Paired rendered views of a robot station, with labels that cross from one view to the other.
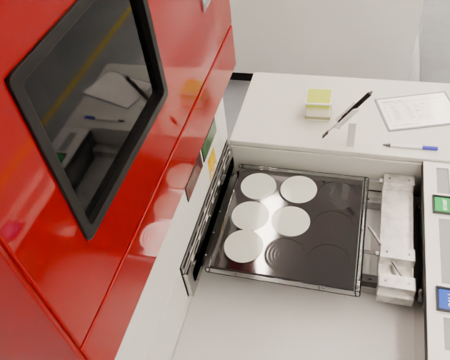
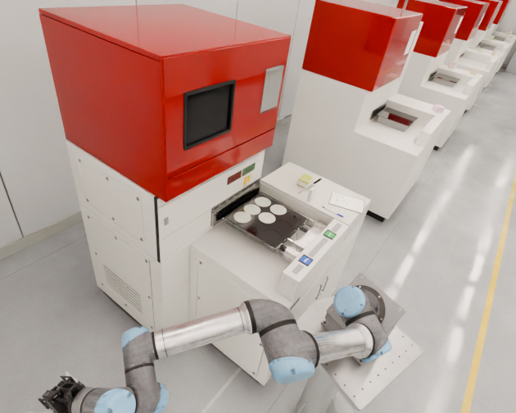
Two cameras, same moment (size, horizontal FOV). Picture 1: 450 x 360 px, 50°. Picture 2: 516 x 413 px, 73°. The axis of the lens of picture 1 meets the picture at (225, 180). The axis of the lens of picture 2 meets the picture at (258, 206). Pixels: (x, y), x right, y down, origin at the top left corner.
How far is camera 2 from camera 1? 0.90 m
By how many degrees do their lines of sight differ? 12
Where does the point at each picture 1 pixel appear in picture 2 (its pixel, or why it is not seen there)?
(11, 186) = (173, 117)
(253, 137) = (271, 183)
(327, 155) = (297, 201)
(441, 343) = (291, 270)
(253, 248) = (245, 219)
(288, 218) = (266, 216)
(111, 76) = (212, 111)
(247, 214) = (251, 208)
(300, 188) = (278, 209)
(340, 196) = (293, 219)
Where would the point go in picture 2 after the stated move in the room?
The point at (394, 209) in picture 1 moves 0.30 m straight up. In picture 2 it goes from (313, 233) to (326, 190)
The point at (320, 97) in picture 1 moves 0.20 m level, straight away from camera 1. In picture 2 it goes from (306, 178) to (319, 165)
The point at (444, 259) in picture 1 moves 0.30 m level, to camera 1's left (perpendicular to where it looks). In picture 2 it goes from (314, 249) to (258, 233)
